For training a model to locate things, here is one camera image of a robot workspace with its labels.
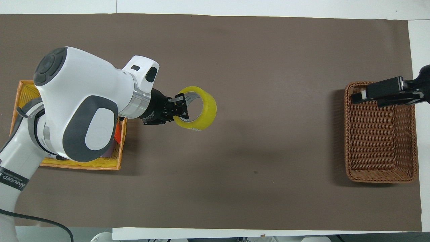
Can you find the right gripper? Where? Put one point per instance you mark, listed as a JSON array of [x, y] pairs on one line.
[[424, 84]]

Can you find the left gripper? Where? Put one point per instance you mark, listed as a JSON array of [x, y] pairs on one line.
[[155, 108]]

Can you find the yellow tape roll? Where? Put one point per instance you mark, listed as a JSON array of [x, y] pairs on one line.
[[207, 111]]

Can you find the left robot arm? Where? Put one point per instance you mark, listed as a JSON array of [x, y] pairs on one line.
[[84, 87]]

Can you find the brown wicker basket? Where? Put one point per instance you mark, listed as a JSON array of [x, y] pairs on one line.
[[379, 144]]

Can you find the yellow woven basket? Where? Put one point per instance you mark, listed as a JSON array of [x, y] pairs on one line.
[[23, 94]]

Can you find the orange object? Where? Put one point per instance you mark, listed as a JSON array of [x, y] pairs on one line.
[[117, 134]]

